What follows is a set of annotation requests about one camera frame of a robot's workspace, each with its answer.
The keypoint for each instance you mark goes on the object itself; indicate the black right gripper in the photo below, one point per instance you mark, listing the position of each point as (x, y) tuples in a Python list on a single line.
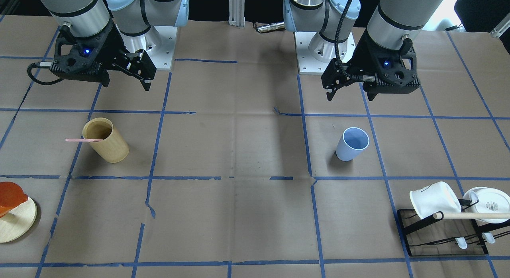
[(112, 45)]

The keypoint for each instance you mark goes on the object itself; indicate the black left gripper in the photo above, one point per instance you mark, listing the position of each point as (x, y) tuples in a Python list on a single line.
[(363, 55)]

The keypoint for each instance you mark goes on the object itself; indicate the light blue plastic cup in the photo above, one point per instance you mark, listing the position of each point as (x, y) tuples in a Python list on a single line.
[(353, 142)]

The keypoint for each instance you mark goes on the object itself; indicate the pink chopstick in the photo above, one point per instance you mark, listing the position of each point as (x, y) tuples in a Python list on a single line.
[(83, 140)]

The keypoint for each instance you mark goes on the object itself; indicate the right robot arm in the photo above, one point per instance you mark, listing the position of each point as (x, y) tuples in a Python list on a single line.
[(89, 17)]

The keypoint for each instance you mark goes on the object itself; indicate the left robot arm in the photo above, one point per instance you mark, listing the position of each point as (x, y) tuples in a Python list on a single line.
[(333, 20)]

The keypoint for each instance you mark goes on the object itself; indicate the white cup on rack front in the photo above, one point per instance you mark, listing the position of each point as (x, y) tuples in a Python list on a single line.
[(433, 198)]

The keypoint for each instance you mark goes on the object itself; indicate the white cup on rack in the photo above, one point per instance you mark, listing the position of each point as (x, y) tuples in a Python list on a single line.
[(487, 200), (433, 198)]

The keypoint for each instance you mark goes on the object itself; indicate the white cup on rack rear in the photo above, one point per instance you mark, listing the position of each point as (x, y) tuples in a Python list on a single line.
[(487, 200)]

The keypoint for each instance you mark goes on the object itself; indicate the tan bamboo cylinder holder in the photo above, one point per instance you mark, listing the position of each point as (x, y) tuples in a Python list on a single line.
[(111, 145)]

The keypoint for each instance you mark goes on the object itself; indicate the wooden rack dowel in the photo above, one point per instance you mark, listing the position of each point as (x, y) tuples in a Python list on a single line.
[(465, 215)]

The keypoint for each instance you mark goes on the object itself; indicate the orange object on stand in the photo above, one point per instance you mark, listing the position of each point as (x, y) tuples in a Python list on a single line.
[(11, 196)]

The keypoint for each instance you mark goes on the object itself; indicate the round wooden stand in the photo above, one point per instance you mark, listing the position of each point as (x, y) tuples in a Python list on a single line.
[(18, 221)]

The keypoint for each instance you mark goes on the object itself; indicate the metal cable connector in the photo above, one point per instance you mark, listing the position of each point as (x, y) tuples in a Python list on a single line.
[(266, 28)]

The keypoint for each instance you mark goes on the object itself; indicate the aluminium frame post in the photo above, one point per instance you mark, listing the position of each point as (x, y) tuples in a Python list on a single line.
[(236, 13)]

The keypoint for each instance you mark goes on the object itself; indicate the black wire cup rack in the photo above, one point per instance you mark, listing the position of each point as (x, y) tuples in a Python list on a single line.
[(440, 237)]

